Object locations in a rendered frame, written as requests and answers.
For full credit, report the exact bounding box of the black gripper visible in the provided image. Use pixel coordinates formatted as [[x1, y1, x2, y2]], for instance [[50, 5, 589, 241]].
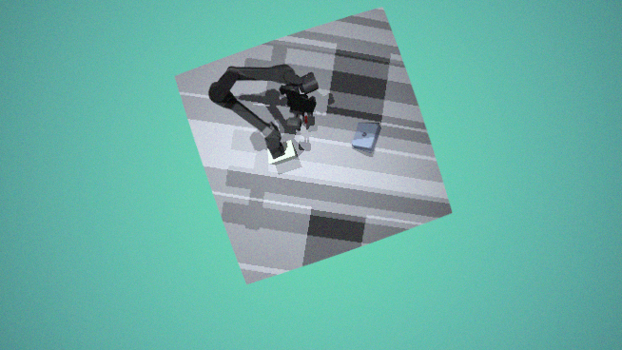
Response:
[[286, 94, 308, 131]]

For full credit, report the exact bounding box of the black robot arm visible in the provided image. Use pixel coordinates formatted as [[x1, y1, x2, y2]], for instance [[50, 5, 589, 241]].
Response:
[[208, 65, 319, 159]]

